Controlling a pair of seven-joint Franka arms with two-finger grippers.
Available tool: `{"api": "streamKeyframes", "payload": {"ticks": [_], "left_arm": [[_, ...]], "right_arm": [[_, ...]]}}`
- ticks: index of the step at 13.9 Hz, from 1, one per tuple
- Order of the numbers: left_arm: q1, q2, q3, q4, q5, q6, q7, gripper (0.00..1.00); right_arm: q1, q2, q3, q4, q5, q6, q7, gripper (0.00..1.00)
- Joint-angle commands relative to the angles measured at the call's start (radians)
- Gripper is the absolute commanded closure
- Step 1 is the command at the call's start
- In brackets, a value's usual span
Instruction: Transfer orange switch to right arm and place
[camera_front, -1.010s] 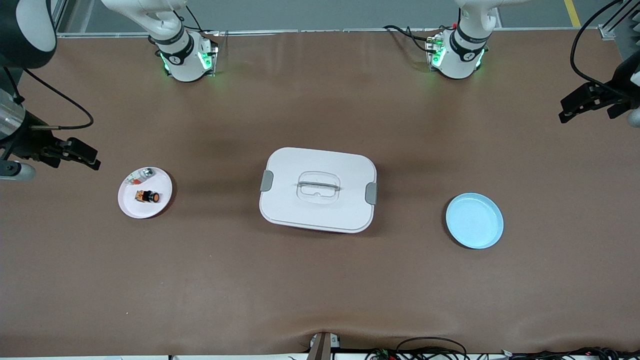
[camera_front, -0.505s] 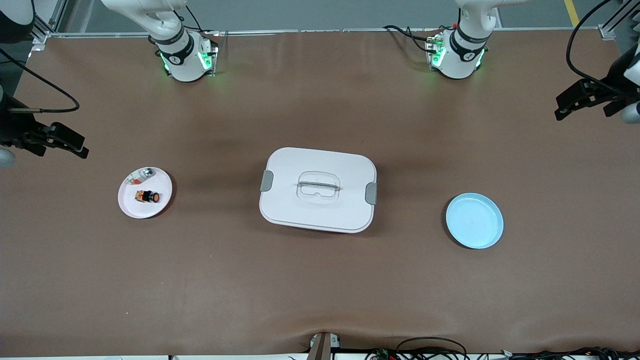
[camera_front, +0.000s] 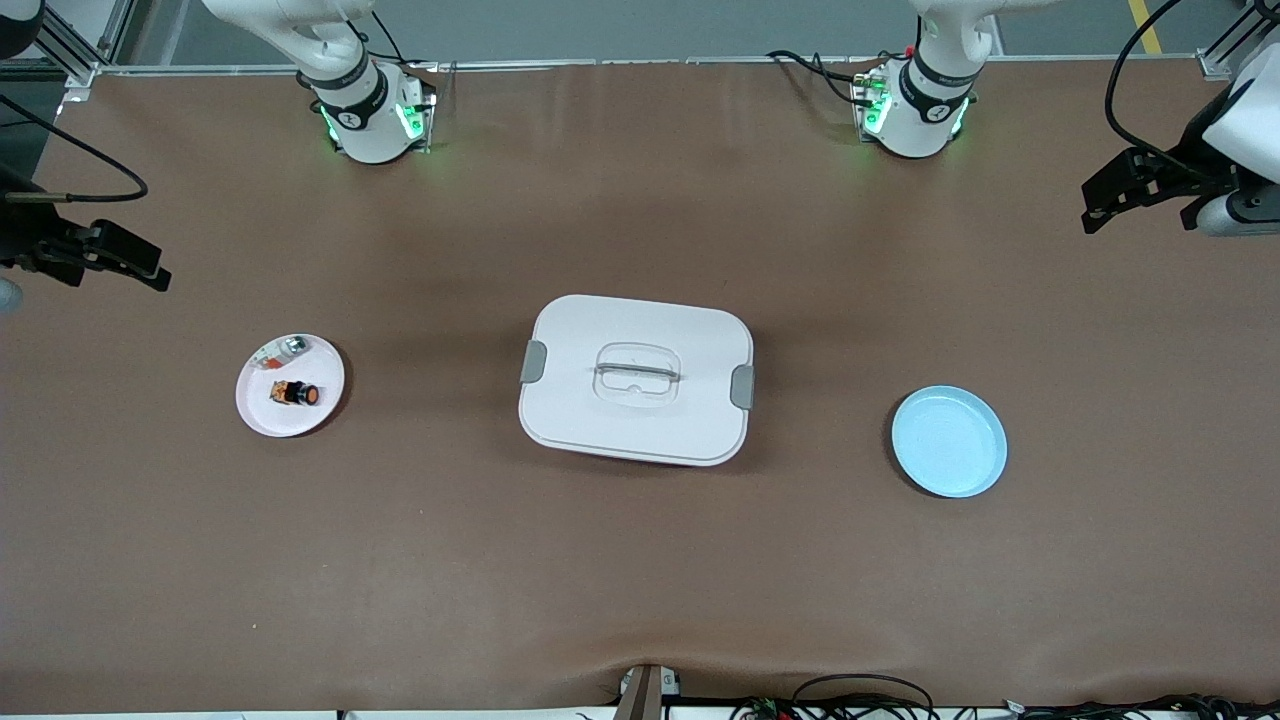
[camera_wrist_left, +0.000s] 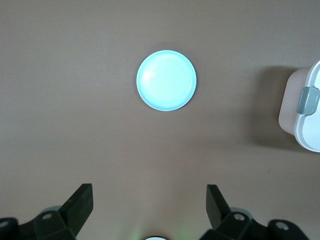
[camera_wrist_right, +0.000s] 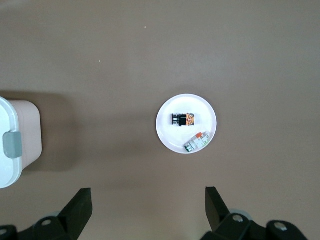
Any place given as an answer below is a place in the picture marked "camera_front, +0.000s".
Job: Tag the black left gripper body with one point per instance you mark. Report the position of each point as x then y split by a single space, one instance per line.
1192 169

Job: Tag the pink round plate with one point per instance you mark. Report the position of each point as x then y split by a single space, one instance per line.
290 420

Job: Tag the white lidded storage box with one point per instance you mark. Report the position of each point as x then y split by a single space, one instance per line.
640 420

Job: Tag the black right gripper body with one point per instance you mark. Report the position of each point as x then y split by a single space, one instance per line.
22 238

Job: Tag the grey box latch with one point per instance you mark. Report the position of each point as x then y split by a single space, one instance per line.
742 387
533 361

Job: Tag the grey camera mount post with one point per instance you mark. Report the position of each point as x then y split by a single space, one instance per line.
645 695

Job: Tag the orange and black push switch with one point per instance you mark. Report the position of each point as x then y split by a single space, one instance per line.
297 394

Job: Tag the light blue round plate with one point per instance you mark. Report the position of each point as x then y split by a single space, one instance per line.
945 445

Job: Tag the aluminium frame profile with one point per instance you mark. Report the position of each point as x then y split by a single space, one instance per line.
1235 45
70 45

